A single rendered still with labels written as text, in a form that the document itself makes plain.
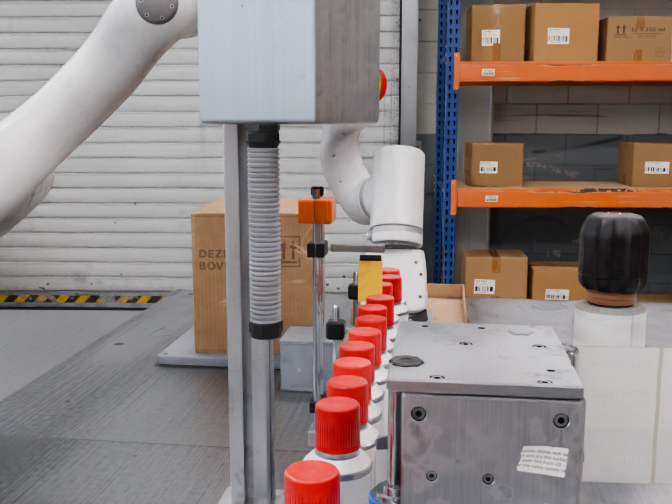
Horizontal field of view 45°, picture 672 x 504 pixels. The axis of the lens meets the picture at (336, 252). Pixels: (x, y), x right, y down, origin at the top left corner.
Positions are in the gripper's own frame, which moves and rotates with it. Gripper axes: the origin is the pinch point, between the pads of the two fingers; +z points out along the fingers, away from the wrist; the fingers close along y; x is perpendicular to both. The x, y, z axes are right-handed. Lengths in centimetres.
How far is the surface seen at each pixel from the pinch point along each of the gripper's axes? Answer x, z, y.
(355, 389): -62, 8, 1
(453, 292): 85, -21, 10
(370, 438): -61, 12, 2
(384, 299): -33.0, -3.1, 0.8
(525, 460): -78, 12, 12
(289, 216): 18.1, -24.7, -20.9
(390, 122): 372, -171, -28
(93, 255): 384, -81, -225
